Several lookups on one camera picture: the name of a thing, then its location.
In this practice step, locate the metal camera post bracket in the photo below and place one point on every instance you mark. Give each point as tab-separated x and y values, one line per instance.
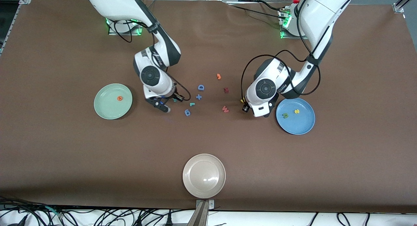
202	216

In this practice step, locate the blue plate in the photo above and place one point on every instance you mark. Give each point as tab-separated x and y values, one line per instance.
299	125

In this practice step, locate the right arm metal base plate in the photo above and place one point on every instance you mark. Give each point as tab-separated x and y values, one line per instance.
125	33

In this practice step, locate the blue foam number six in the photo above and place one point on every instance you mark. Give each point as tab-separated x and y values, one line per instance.
187	112

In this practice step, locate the pink foam letter W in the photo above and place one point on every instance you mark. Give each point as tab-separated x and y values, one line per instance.
225	109

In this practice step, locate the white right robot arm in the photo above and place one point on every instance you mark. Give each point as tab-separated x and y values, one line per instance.
114	4

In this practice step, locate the blue foam letter D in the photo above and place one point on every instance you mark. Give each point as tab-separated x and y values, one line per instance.
201	87

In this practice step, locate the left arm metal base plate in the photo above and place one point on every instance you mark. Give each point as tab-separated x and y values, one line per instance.
288	37

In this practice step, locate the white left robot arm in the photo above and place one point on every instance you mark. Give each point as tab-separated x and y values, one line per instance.
319	10

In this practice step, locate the pale green plate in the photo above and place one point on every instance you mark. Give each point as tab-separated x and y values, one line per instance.
107	105

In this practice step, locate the brown table cover sheet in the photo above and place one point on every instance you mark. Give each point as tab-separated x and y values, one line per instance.
65	147

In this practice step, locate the beige plate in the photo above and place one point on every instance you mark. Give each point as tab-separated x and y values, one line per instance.
204	175

